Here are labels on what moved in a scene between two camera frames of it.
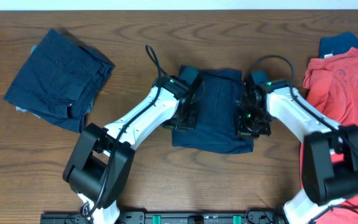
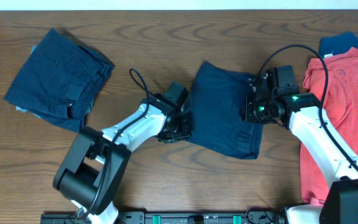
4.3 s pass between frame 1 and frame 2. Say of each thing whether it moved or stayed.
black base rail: stayed
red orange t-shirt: stayed
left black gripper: moved
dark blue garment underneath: stayed
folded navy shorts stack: stayed
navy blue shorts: moved
